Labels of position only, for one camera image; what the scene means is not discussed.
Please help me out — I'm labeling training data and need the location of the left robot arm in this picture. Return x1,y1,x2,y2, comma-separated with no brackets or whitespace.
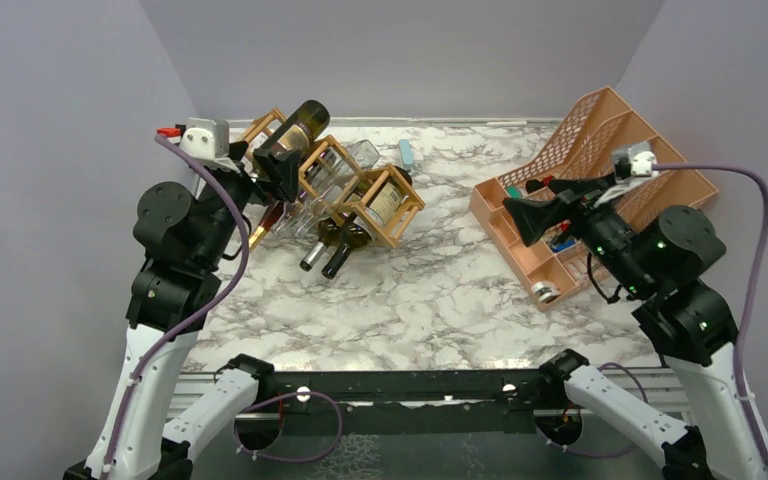
65,148,302,479

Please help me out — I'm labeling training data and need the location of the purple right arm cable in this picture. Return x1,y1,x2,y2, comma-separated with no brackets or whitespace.
648,162,768,475

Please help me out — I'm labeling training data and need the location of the wooden wine rack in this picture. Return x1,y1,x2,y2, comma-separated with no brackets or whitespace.
271,135,425,248

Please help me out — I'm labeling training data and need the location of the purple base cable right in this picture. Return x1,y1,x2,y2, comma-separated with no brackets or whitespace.
534,361,652,460

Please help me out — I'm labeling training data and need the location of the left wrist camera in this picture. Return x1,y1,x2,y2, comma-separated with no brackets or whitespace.
156,117,239,173

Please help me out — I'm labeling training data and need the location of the light blue eraser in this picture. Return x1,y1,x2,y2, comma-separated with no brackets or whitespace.
398,139,415,172

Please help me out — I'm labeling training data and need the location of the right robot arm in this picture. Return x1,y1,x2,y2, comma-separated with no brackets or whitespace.
503,177,768,479

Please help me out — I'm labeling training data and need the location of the clear glass bottle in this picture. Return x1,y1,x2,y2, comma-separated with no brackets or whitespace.
273,146,355,238

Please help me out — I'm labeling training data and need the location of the dark bottle silver cap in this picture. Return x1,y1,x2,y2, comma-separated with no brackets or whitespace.
299,218,341,271

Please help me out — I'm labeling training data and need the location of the green wine bottle beige label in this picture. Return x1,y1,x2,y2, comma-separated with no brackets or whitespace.
321,176,406,279

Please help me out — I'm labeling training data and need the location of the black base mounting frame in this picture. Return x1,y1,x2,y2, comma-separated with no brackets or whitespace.
265,369,566,436

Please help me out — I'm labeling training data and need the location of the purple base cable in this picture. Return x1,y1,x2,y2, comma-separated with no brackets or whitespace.
534,361,652,460
232,389,344,465

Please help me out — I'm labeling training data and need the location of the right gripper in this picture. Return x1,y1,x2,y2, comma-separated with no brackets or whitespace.
502,169,654,294

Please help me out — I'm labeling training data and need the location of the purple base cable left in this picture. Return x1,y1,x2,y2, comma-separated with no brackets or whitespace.
232,389,344,465

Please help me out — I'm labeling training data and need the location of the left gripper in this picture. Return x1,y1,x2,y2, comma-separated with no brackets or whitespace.
198,139,302,266

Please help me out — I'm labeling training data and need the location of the small round tape roll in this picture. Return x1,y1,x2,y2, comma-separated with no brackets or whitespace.
531,281,561,304

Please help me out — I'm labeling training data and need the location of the clear bottle gold cap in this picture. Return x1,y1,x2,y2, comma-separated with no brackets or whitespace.
248,200,286,251

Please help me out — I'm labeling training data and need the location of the peach plastic desk organizer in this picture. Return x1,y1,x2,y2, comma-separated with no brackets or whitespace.
469,87,686,311

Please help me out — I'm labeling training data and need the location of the dark green top wine bottle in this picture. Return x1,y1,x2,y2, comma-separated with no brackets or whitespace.
246,99,331,178

